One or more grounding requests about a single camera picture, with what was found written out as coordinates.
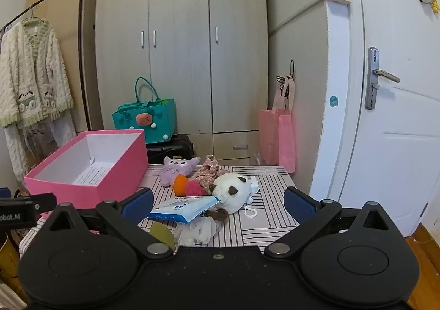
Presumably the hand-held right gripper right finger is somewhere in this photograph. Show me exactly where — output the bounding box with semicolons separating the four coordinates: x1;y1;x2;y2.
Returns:
264;186;396;259

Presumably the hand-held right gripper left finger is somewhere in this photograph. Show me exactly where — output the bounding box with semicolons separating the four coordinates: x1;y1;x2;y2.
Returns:
43;188;173;260

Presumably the olive green plush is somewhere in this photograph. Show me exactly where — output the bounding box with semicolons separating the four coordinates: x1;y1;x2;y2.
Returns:
149;221;176;249

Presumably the pink cardboard box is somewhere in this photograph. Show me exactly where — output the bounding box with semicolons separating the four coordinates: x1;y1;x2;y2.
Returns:
24;129;149;218

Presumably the blue wet wipes pack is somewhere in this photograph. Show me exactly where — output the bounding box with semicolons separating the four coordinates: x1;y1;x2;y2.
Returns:
147;195;221;225

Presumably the orange plush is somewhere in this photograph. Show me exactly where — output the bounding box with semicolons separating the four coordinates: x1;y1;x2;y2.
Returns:
172;174;189;195

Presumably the white tissue pack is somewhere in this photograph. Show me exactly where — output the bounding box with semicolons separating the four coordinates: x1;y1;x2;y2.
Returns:
245;175;260;194

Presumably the white plastic bag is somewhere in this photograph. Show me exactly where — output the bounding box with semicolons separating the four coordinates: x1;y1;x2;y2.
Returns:
174;217;221;247

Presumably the white panda plush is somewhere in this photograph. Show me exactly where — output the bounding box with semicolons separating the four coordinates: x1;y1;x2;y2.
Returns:
206;173;258;221

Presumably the pink floral cloth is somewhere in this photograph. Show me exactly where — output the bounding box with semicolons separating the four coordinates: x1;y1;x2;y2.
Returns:
195;155;230;194

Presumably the pink striped tablecloth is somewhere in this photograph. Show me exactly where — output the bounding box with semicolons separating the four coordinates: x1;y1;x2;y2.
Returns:
19;164;300;259

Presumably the yellow round object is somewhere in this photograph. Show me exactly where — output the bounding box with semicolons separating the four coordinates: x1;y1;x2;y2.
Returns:
0;232;20;279

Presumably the purple plush toy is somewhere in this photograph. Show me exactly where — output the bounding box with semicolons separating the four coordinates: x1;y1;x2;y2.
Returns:
160;156;201;187

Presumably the clear plastic bag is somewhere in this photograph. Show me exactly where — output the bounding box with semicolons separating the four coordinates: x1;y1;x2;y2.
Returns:
250;152;273;167

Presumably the black suitcase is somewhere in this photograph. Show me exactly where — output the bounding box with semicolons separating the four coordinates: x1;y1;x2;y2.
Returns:
146;134;194;165

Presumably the pink tote bag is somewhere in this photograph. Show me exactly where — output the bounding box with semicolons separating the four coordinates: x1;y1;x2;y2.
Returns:
258;76;297;173

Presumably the teal felt tote bag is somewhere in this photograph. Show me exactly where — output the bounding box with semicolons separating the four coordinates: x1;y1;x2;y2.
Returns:
112;77;177;145

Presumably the white door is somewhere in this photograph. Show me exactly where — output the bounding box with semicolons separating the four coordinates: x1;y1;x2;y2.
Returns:
339;0;440;238

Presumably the cream fluffy cardigan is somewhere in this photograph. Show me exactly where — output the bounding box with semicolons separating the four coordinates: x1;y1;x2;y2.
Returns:
0;18;74;128

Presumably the beige wardrobe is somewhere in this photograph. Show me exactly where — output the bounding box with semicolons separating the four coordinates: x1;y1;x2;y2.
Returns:
94;0;269;167

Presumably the black metal clothes rack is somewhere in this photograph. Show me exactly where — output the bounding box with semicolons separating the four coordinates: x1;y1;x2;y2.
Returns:
0;0;92;129

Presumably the silver door handle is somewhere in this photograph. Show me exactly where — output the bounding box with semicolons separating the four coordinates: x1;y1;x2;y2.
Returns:
364;47;401;110

